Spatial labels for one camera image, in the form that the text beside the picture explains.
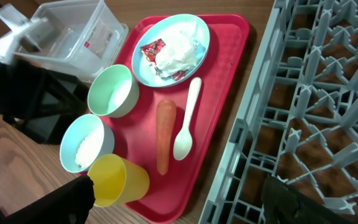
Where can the red plastic tray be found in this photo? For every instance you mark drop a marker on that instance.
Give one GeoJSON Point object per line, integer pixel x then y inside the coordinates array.
{"type": "Point", "coordinates": [169, 194]}

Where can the light blue plate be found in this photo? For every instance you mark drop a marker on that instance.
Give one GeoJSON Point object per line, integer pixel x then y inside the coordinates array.
{"type": "Point", "coordinates": [141, 67]}

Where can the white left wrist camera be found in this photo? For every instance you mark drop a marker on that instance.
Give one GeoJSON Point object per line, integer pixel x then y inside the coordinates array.
{"type": "Point", "coordinates": [31, 34]}

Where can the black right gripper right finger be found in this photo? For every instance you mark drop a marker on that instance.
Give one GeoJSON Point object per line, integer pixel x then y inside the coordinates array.
{"type": "Point", "coordinates": [297, 208]}

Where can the white plastic spoon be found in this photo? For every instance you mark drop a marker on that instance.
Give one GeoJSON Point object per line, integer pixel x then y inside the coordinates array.
{"type": "Point", "coordinates": [183, 141]}

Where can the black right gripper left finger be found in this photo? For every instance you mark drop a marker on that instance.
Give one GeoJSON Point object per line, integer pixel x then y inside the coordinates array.
{"type": "Point", "coordinates": [69, 204]}

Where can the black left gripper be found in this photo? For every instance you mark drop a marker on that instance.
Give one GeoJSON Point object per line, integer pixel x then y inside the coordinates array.
{"type": "Point", "coordinates": [40, 103]}

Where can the mint green bowl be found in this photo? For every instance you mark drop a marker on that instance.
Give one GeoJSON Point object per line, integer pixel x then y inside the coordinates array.
{"type": "Point", "coordinates": [114, 92]}

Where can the grey-blue dishwasher rack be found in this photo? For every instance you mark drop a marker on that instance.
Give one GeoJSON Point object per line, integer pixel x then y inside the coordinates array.
{"type": "Point", "coordinates": [297, 123]}

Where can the clear plastic bin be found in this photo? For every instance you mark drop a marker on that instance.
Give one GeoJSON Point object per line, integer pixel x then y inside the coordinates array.
{"type": "Point", "coordinates": [89, 38]}

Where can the light blue bowl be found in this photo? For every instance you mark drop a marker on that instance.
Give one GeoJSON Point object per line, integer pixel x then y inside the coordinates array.
{"type": "Point", "coordinates": [74, 135]}

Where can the white tissue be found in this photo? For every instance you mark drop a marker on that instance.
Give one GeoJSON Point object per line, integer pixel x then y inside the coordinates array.
{"type": "Point", "coordinates": [182, 51]}

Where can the orange carrot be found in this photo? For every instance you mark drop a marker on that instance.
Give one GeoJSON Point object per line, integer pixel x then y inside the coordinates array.
{"type": "Point", "coordinates": [165, 121]}

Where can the red snack wrapper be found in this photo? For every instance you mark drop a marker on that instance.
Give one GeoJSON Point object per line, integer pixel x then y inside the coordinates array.
{"type": "Point", "coordinates": [150, 51]}

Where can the yellow plastic cup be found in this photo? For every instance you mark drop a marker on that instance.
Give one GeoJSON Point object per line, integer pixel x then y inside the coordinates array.
{"type": "Point", "coordinates": [117, 181]}

